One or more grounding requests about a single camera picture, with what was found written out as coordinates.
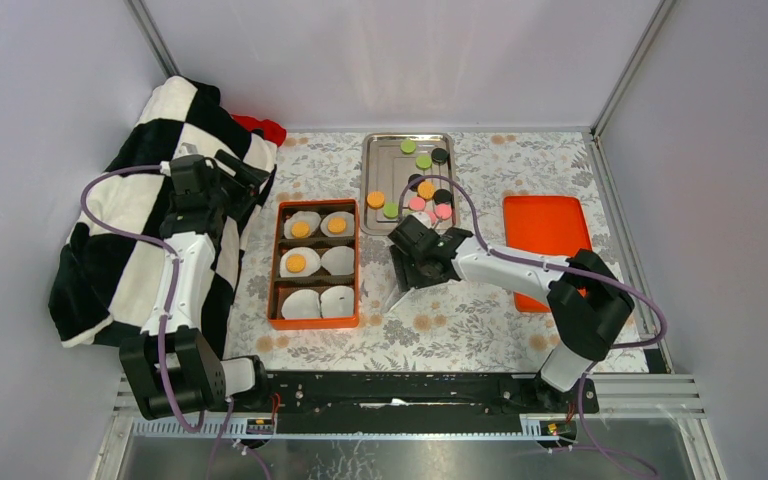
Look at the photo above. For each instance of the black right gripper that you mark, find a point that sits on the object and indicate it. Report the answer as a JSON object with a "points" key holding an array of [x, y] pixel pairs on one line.
{"points": [[406, 277]]}

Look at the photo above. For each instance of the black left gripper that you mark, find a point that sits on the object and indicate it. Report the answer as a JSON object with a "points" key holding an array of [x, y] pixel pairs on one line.
{"points": [[246, 181]]}

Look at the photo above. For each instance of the yellow cookie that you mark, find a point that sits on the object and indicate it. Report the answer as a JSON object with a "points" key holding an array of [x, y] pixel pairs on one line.
{"points": [[300, 229], [337, 225], [426, 190], [376, 200], [295, 263]]}

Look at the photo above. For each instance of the stainless steel tray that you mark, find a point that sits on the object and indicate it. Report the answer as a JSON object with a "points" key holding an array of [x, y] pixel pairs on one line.
{"points": [[385, 168]]}

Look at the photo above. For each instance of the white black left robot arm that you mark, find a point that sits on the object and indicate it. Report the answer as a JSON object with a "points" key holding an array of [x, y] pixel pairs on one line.
{"points": [[171, 367]]}

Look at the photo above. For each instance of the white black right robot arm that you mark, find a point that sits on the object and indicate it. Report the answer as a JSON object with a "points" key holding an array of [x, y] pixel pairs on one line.
{"points": [[587, 302]]}

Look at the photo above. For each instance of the white paper cookie liner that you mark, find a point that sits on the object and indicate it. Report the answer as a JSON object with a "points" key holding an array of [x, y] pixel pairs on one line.
{"points": [[313, 262], [301, 304], [313, 218], [337, 302], [339, 261], [350, 217]]}

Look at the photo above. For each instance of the green cookie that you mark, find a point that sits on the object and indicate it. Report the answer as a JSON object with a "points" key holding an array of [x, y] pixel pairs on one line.
{"points": [[423, 162], [390, 210], [407, 146]]}

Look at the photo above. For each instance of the red cloth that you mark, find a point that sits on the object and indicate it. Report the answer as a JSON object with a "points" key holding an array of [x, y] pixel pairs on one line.
{"points": [[269, 130]]}

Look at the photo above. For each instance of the orange cookie box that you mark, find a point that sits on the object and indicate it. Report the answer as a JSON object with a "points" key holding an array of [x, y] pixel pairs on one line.
{"points": [[314, 283]]}

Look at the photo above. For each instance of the black white checkered blanket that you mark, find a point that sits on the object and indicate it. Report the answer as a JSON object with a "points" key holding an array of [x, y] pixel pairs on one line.
{"points": [[106, 284]]}

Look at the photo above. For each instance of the orange box lid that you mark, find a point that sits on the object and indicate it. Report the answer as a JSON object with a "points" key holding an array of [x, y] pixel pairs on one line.
{"points": [[552, 225]]}

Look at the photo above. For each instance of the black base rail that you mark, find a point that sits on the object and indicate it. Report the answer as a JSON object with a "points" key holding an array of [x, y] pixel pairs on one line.
{"points": [[333, 403]]}

